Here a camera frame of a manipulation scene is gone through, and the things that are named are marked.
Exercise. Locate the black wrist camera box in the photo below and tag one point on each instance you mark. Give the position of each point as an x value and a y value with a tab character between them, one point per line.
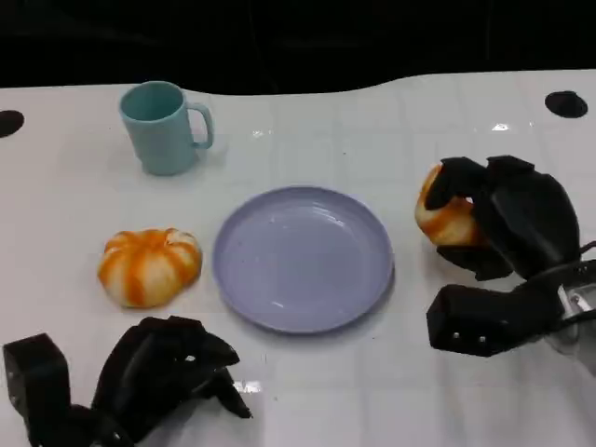
35	372
475	321

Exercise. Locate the orange and white bread roll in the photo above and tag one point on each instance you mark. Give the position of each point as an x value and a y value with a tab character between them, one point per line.
449	223
149	270

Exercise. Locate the black table grommet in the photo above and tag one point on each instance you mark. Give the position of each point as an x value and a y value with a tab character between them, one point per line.
565	104
9	123

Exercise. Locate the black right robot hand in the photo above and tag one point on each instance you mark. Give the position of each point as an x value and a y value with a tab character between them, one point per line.
531	219

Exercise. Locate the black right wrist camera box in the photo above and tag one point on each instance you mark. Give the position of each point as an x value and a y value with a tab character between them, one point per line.
475	321

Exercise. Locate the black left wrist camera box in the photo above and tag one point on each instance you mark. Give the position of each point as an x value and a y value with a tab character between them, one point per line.
35	372

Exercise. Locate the pale green mug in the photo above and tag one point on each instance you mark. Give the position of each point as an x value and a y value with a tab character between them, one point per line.
158	139

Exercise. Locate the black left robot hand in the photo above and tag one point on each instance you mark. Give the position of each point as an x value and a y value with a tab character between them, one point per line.
153	368

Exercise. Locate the lilac plate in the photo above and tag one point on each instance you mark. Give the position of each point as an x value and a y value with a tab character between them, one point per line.
302	261

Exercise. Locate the black backdrop curtain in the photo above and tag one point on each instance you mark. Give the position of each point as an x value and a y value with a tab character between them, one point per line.
298	37

